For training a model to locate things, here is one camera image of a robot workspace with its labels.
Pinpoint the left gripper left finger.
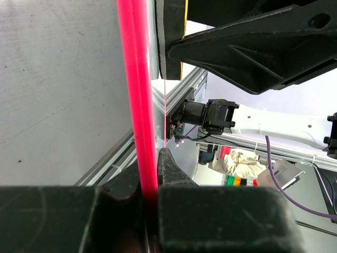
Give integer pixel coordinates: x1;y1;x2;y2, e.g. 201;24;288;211
1;168;146;252

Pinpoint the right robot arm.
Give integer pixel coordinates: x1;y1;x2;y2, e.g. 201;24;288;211
167;1;336;158

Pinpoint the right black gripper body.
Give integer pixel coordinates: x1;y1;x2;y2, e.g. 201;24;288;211
187;1;313;28

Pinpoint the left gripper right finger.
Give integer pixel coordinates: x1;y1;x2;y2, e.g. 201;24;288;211
158;148;305;252

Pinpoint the crumpled beige cloth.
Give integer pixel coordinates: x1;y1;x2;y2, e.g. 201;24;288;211
209;149;266;180

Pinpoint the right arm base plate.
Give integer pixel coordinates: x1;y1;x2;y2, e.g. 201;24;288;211
164;87;194;140

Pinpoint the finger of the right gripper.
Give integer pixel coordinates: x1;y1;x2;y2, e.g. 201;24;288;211
168;1;336;94

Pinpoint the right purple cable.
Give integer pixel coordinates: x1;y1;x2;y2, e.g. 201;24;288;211
264;134;337;222

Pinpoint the aluminium frame rail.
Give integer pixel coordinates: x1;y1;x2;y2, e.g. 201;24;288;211
76;68;336;189

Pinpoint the pink framed whiteboard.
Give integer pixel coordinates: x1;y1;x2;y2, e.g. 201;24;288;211
1;1;160;252

